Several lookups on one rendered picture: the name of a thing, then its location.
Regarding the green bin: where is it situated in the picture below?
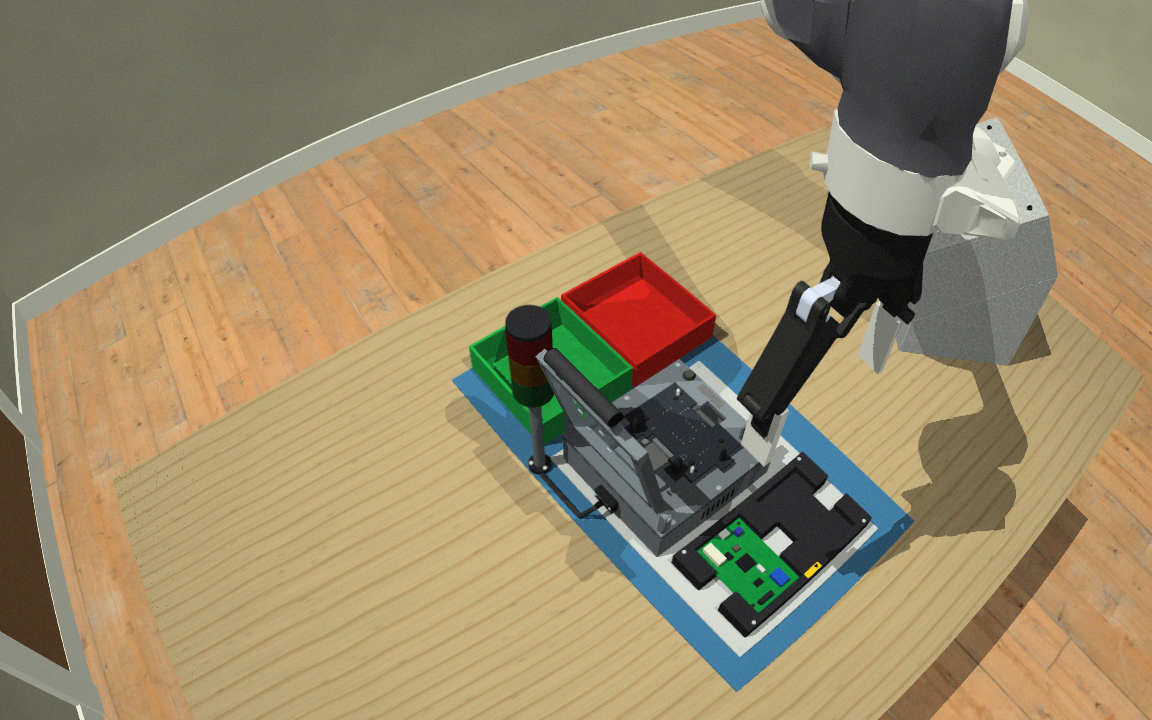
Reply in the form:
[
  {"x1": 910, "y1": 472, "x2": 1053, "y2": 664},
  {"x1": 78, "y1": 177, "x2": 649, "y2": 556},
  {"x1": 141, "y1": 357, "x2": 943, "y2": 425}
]
[{"x1": 469, "y1": 297, "x2": 632, "y2": 445}]

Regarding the green circuit board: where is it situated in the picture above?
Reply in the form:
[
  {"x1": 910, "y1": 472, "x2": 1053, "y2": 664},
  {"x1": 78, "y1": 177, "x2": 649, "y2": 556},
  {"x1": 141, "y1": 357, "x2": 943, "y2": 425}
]
[{"x1": 697, "y1": 518, "x2": 799, "y2": 613}]

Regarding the red bin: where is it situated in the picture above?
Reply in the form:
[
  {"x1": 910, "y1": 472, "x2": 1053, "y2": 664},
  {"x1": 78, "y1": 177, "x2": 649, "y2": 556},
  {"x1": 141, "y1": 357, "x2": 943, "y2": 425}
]
[{"x1": 561, "y1": 253, "x2": 717, "y2": 387}]

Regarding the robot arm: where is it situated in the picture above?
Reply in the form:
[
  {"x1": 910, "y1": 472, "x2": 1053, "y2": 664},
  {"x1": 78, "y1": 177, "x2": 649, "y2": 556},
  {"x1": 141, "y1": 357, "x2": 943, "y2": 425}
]
[{"x1": 761, "y1": 0, "x2": 1030, "y2": 241}]

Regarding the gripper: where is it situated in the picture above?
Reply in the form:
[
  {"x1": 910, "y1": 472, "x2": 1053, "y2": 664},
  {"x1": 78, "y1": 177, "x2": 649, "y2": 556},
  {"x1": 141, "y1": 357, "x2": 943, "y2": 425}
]
[{"x1": 737, "y1": 192, "x2": 934, "y2": 467}]

